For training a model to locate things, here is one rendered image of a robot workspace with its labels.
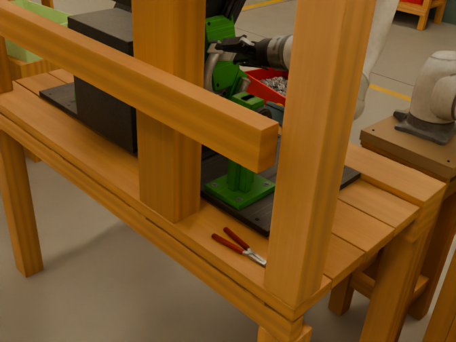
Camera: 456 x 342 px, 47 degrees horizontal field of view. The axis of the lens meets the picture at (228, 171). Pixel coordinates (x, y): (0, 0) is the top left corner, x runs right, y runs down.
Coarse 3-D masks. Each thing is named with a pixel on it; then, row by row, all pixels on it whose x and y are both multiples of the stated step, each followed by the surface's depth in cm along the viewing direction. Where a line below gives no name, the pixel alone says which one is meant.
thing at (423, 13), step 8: (400, 0) 621; (408, 0) 615; (416, 0) 609; (424, 0) 598; (432, 0) 629; (440, 0) 628; (400, 8) 617; (408, 8) 610; (416, 8) 604; (424, 8) 602; (440, 8) 631; (424, 16) 601; (440, 16) 636; (424, 24) 611
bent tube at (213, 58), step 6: (210, 42) 151; (216, 42) 149; (210, 54) 150; (216, 54) 150; (210, 60) 149; (216, 60) 150; (204, 66) 149; (210, 66) 149; (204, 72) 149; (210, 72) 149; (204, 78) 149; (210, 78) 150; (204, 84) 149; (210, 84) 150; (210, 90) 150
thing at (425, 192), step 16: (352, 144) 169; (352, 160) 160; (368, 160) 160; (384, 160) 161; (368, 176) 153; (384, 176) 153; (400, 176) 153; (416, 176) 154; (400, 192) 147; (416, 192) 146; (432, 192) 147; (432, 208) 151; (416, 224) 147; (432, 224) 158
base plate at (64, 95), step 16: (48, 96) 188; (64, 96) 188; (208, 160) 155; (224, 160) 156; (208, 176) 148; (272, 176) 149; (352, 176) 152; (208, 192) 141; (272, 192) 143; (224, 208) 137; (256, 208) 136; (272, 208) 136; (256, 224) 130
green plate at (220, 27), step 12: (216, 24) 152; (228, 24) 156; (216, 36) 153; (228, 36) 156; (204, 48) 155; (204, 60) 157; (216, 72) 155; (228, 72) 159; (216, 84) 156; (228, 84) 160
